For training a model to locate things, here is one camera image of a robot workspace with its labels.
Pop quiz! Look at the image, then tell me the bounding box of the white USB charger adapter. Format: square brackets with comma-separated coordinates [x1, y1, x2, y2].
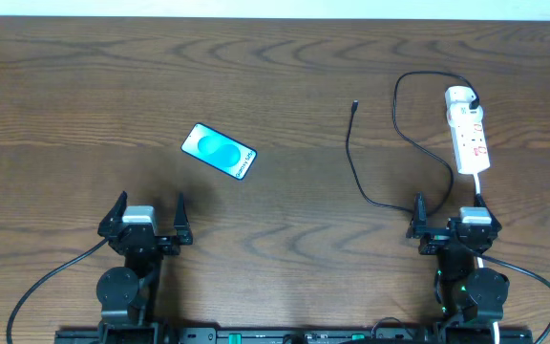
[447, 102, 484, 128]

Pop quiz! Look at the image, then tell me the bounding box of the black USB charging cable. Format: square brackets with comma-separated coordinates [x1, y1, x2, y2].
[345, 71, 481, 217]

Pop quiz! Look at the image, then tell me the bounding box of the black right camera cable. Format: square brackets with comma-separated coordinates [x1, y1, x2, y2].
[465, 247, 550, 344]

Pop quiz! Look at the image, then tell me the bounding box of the black camera cable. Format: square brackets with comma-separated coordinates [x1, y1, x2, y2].
[6, 238, 110, 344]
[465, 247, 550, 344]

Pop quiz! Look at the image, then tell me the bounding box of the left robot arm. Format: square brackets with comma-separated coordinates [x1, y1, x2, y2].
[96, 192, 193, 344]

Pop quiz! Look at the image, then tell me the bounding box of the white power strip cord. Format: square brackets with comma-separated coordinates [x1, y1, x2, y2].
[473, 172, 501, 344]

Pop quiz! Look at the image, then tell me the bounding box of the blue Samsung Galaxy smartphone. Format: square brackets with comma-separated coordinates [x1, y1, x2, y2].
[180, 122, 257, 181]

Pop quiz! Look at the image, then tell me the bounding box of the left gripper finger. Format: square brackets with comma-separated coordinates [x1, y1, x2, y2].
[97, 191, 128, 238]
[174, 193, 193, 246]

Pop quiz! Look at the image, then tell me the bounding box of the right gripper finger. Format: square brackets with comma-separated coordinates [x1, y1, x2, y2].
[406, 192, 428, 239]
[474, 194, 501, 232]

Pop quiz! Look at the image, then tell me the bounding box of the black left camera cable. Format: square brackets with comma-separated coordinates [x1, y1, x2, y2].
[6, 238, 110, 344]

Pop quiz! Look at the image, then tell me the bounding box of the white power strip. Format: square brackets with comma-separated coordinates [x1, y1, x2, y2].
[445, 86, 490, 175]

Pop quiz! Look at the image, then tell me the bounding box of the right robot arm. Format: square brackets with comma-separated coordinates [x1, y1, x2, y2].
[406, 194, 510, 343]

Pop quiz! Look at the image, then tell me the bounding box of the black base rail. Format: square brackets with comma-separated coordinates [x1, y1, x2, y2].
[54, 326, 534, 344]

